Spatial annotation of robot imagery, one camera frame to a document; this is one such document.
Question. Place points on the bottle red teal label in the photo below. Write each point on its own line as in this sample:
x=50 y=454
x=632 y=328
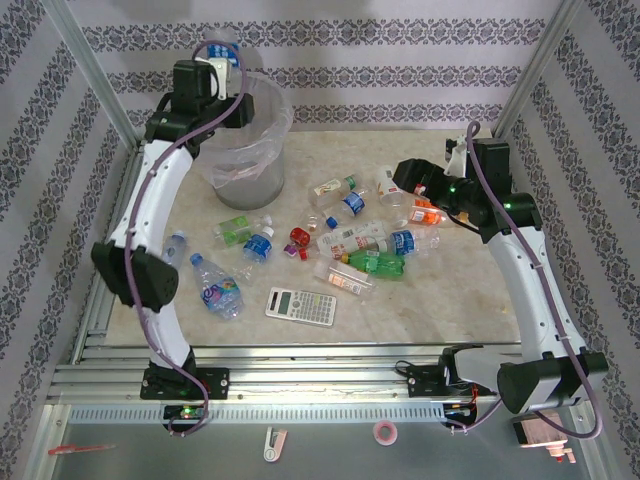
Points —
x=419 y=189

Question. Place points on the white bottle red label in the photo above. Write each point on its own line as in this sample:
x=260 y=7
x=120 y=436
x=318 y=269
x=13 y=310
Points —
x=387 y=185

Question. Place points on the orange label bottle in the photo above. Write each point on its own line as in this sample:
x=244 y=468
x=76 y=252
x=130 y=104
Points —
x=425 y=216

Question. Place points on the blue label clear bottle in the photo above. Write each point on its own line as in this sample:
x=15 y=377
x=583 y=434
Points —
x=222 y=50
x=405 y=241

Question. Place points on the yellow label bottle green cap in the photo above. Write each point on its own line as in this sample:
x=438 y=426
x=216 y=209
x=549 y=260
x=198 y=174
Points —
x=330 y=188

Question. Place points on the long bottle red text label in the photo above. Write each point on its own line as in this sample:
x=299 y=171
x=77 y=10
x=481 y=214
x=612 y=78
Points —
x=350 y=239

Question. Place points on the green plastic bottle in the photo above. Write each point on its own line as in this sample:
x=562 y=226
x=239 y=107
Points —
x=375 y=263

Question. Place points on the clear bottle pink label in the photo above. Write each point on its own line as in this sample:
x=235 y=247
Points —
x=345 y=280

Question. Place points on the large bottle colourful label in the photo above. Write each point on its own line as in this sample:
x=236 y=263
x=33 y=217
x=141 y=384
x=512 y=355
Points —
x=217 y=292

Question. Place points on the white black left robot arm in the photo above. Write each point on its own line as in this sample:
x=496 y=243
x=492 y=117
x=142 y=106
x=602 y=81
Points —
x=160 y=190

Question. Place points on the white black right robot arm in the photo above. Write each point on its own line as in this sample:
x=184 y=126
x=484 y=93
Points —
x=525 y=290

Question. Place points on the clear plastic bin liner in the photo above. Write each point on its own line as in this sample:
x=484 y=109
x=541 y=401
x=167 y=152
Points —
x=270 y=125

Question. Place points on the clear plastic trash bin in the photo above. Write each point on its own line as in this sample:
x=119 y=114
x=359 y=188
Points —
x=250 y=195

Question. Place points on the small round clear bottle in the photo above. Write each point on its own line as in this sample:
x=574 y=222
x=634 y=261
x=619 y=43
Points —
x=312 y=220

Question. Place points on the green label clear bottle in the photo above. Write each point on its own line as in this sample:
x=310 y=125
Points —
x=232 y=231

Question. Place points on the small round red bottle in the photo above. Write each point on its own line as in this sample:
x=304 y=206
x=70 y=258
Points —
x=300 y=235

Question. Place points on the blue label bottle white cap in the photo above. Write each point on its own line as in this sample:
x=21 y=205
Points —
x=257 y=246

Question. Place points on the small purple cap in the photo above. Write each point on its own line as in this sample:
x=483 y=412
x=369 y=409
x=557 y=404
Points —
x=290 y=248

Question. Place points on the small clear bottle blue cap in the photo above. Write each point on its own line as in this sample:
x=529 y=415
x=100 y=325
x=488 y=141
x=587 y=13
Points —
x=174 y=247

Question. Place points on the white scientific calculator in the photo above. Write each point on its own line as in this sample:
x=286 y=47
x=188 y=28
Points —
x=300 y=306

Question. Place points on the pink tape roll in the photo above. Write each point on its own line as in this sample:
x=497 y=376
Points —
x=378 y=432

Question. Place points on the pink black box device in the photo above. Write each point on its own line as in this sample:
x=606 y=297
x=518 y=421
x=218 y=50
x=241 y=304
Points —
x=540 y=434

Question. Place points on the small white plastic tool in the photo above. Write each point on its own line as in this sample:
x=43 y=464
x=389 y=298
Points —
x=272 y=447

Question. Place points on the red pen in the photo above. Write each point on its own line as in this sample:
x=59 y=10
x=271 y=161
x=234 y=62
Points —
x=80 y=449

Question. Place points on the aluminium corner post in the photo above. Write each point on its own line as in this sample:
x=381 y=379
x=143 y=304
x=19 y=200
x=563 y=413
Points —
x=536 y=70
x=95 y=70

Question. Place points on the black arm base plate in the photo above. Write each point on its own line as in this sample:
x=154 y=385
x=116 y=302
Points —
x=217 y=382
x=425 y=385

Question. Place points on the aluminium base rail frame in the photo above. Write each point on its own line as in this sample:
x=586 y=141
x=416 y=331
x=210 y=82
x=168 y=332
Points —
x=310 y=375

